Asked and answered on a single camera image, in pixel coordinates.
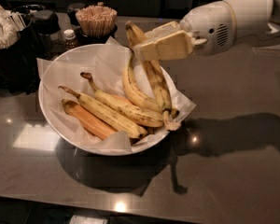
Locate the black lidded jar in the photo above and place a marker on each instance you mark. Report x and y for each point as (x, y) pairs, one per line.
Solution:
(46, 23)

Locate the white napkin packets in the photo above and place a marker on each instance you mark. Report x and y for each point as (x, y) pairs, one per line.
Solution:
(11, 23)

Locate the white paper bowl liner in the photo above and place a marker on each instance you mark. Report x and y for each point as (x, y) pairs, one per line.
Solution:
(99, 62)

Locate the orange banana at left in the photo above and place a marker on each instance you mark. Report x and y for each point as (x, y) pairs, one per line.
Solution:
(89, 122)

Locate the dark round lid jar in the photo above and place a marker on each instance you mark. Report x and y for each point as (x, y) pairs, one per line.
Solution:
(72, 9)

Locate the white gripper with vent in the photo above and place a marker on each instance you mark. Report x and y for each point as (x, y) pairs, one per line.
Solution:
(209, 28)

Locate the white round bowl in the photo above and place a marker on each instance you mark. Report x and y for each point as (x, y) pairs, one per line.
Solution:
(59, 122)

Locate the bundle of wooden stirrers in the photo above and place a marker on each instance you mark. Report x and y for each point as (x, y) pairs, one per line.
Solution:
(97, 21)

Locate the small white-capped bottle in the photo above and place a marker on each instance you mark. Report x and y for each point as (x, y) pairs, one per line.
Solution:
(70, 39)

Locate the spotted yellow banana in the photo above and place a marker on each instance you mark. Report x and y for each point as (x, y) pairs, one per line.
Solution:
(139, 115)
(155, 77)
(108, 115)

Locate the black stirrer holder cup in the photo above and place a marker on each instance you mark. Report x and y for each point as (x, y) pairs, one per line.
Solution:
(86, 40)

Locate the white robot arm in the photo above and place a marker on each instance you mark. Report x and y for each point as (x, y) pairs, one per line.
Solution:
(257, 18)

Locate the black condiment caddy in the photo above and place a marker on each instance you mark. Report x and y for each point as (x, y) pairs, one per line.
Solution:
(18, 64)

